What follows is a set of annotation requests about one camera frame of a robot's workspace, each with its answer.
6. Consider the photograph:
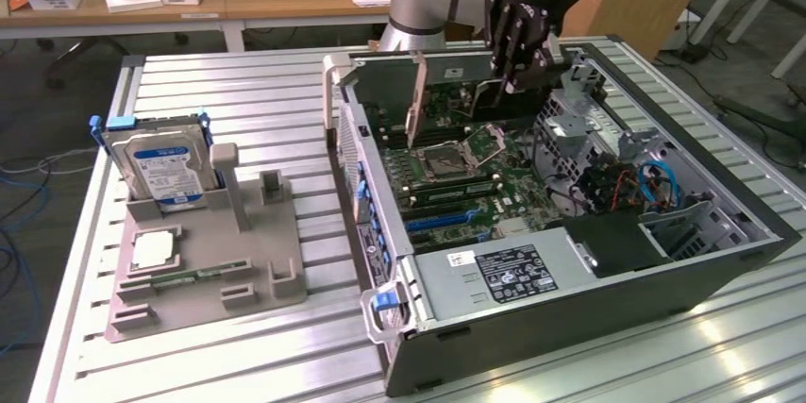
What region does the blue floor cable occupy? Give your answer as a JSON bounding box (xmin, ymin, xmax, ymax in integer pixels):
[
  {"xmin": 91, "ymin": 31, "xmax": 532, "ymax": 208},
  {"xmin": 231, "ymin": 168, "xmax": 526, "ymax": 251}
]
[{"xmin": 0, "ymin": 171, "xmax": 56, "ymax": 357}]

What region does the metal socket cover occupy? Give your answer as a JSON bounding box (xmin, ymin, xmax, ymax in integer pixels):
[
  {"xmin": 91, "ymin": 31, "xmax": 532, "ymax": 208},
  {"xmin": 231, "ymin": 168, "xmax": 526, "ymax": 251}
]
[{"xmin": 463, "ymin": 122, "xmax": 512, "ymax": 161}]

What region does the green motherboard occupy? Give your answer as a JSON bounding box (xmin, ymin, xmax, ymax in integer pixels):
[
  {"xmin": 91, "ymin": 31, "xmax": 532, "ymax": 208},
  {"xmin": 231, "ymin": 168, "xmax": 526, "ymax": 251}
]
[{"xmin": 374, "ymin": 105, "xmax": 568, "ymax": 258}]

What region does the white table frame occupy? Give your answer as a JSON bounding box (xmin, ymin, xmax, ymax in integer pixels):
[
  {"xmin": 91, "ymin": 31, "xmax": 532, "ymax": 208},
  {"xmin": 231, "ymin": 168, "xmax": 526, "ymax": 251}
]
[{"xmin": 689, "ymin": 0, "xmax": 806, "ymax": 79}]

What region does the black plastic shroud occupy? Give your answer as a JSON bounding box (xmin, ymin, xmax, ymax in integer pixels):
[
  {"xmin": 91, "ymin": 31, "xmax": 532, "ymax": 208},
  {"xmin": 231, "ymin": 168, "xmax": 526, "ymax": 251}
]
[{"xmin": 544, "ymin": 211, "xmax": 673, "ymax": 279}]

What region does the wooden desk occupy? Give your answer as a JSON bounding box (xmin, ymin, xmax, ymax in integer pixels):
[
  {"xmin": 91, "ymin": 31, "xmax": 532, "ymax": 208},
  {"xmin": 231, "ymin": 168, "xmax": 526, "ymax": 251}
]
[{"xmin": 0, "ymin": 0, "xmax": 568, "ymax": 53}]

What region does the black open PC case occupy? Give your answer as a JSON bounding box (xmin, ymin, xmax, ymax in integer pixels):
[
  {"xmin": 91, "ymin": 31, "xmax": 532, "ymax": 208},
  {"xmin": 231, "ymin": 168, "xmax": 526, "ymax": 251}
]
[{"xmin": 320, "ymin": 42, "xmax": 802, "ymax": 398}]

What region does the blue wire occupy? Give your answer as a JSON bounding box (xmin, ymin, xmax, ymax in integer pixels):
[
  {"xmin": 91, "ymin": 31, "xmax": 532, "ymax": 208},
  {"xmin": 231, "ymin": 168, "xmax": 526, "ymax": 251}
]
[{"xmin": 635, "ymin": 160, "xmax": 685, "ymax": 211}]

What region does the metal disk bay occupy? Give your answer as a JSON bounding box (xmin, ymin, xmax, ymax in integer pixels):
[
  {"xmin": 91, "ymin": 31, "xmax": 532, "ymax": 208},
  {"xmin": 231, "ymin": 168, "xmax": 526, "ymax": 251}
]
[{"xmin": 534, "ymin": 86, "xmax": 633, "ymax": 178}]

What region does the black power adapter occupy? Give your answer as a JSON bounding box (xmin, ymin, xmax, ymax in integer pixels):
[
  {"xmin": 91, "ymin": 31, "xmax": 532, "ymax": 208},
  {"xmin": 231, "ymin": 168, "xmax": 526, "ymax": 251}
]
[{"xmin": 677, "ymin": 42, "xmax": 717, "ymax": 65}]

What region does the silver CPU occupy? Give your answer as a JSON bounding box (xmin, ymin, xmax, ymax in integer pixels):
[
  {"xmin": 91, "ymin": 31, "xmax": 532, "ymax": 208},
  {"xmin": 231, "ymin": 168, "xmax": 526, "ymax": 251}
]
[{"xmin": 129, "ymin": 231, "xmax": 181, "ymax": 268}]

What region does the CPU socket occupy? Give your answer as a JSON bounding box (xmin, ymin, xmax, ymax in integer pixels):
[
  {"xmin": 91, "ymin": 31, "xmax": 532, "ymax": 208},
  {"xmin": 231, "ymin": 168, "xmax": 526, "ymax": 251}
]
[{"xmin": 418, "ymin": 143, "xmax": 486, "ymax": 183}]

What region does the white floor cable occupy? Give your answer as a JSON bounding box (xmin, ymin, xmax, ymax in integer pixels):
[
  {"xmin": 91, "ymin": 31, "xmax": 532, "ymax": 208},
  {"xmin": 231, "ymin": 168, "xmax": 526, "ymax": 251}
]
[{"xmin": 0, "ymin": 147, "xmax": 100, "ymax": 176}]

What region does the hard disk with blue carrier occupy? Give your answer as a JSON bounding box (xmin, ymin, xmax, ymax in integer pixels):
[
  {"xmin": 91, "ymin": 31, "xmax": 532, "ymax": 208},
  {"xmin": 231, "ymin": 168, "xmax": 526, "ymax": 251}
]
[{"xmin": 87, "ymin": 112, "xmax": 219, "ymax": 214}]

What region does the blue case latch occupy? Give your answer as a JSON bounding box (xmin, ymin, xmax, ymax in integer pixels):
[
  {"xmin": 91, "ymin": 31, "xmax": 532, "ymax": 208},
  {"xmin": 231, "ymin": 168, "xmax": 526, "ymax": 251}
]
[{"xmin": 370, "ymin": 293, "xmax": 403, "ymax": 313}]

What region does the blue expansion slot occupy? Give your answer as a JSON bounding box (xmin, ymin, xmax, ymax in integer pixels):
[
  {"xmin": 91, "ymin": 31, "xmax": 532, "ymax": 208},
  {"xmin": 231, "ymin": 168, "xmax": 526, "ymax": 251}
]
[{"xmin": 404, "ymin": 213, "xmax": 474, "ymax": 233}]

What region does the green graphics card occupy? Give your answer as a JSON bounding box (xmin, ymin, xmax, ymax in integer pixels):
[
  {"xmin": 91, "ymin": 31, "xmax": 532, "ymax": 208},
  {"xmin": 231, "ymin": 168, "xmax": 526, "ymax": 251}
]
[{"xmin": 406, "ymin": 47, "xmax": 550, "ymax": 149}]

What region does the grey power supply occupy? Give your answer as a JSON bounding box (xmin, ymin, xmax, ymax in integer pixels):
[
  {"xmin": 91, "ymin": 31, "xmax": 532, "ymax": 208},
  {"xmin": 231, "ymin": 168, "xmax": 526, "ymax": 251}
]
[{"xmin": 399, "ymin": 225, "xmax": 598, "ymax": 325}]

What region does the grey parts rack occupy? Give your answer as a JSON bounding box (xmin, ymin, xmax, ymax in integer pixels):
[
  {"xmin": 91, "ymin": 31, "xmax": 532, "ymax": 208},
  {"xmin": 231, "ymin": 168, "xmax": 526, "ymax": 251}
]
[{"xmin": 103, "ymin": 141, "xmax": 310, "ymax": 345}]

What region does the dark green RAM stick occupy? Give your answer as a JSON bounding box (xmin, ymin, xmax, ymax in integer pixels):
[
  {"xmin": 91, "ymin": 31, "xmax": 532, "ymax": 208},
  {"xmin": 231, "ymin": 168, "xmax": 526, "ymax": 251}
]
[{"xmin": 408, "ymin": 178, "xmax": 499, "ymax": 207}]

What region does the black chair base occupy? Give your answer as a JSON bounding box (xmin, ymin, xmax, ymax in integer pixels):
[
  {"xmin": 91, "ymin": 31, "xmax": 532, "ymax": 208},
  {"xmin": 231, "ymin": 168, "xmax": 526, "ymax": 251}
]
[
  {"xmin": 710, "ymin": 91, "xmax": 806, "ymax": 140},
  {"xmin": 36, "ymin": 37, "xmax": 131, "ymax": 91}
]

